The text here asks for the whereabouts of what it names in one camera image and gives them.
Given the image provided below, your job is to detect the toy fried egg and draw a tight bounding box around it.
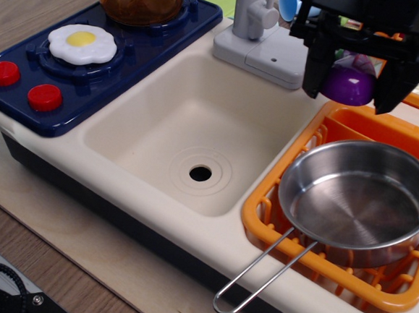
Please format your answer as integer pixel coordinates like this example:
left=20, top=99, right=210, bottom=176
left=48, top=24, right=118, bottom=66

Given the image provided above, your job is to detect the light blue plastic cup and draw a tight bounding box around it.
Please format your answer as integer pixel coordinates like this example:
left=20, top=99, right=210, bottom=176
left=278, top=0, right=301, bottom=22

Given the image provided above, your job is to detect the grey toy faucet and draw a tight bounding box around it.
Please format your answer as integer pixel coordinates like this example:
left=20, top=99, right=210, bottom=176
left=213, top=0, right=308, bottom=90

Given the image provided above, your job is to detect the cream toy kitchen sink unit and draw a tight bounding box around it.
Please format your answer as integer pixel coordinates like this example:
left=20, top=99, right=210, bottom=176
left=0, top=18, right=419, bottom=313

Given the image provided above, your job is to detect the navy blue toy stove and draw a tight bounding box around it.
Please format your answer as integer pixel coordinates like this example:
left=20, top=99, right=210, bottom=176
left=0, top=0, right=223, bottom=137

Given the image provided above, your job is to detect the red stove knob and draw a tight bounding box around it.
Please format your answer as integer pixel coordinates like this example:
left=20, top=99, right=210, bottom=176
left=0, top=61, right=21, bottom=87
left=27, top=84, right=63, bottom=112

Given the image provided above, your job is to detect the purple toy eggplant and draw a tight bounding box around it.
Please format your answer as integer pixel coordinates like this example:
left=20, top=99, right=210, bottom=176
left=321, top=54, right=377, bottom=106

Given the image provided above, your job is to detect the orange dish drying rack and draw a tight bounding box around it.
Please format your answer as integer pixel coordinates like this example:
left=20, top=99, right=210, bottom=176
left=242, top=101, right=419, bottom=313

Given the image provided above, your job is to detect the stainless steel pan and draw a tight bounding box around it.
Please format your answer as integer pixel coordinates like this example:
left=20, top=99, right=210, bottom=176
left=213, top=140, right=419, bottom=313

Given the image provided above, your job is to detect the right red stove knob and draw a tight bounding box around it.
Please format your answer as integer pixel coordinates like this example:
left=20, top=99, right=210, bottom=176
left=27, top=84, right=63, bottom=112

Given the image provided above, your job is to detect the left red stove knob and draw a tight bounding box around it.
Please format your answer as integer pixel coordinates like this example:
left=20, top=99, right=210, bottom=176
left=0, top=61, right=21, bottom=87

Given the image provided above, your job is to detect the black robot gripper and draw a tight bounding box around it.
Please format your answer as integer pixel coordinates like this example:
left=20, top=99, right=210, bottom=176
left=290, top=0, right=419, bottom=115

